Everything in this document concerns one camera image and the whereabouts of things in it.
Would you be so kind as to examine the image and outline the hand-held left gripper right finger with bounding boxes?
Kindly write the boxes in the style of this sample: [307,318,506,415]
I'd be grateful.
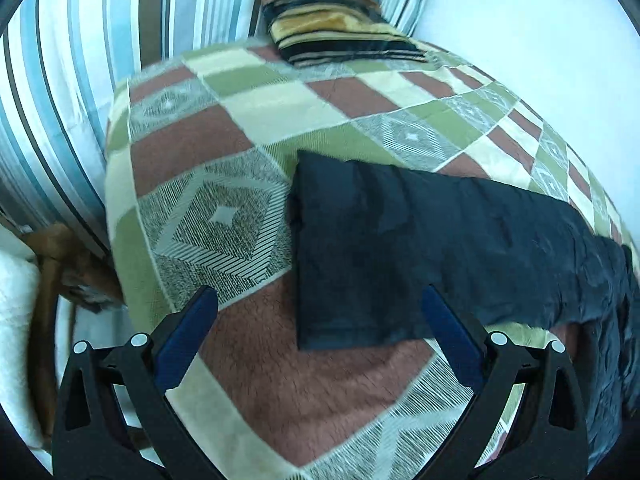
[421,284,591,480]

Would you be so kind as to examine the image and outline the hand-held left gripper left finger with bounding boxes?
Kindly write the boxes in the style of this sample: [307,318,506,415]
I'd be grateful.
[50,286,236,480]

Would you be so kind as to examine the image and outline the dark navy puffer jacket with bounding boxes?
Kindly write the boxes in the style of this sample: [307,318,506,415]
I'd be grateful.
[286,149,640,461]

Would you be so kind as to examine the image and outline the wooden chair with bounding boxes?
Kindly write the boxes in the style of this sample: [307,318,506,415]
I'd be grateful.
[22,222,126,443]

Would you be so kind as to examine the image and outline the white fluffy cloth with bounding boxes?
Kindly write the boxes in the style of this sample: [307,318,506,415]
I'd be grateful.
[0,252,42,447]

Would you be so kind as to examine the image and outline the green brown checkered bedspread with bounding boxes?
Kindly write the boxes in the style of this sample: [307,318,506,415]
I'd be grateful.
[102,37,626,480]

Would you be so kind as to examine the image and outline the blue white striped sheet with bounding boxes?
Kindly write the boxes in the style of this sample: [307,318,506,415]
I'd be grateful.
[0,0,441,256]

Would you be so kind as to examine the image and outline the yellow black striped cushion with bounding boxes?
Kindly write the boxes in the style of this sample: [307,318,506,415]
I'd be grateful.
[257,0,431,67]

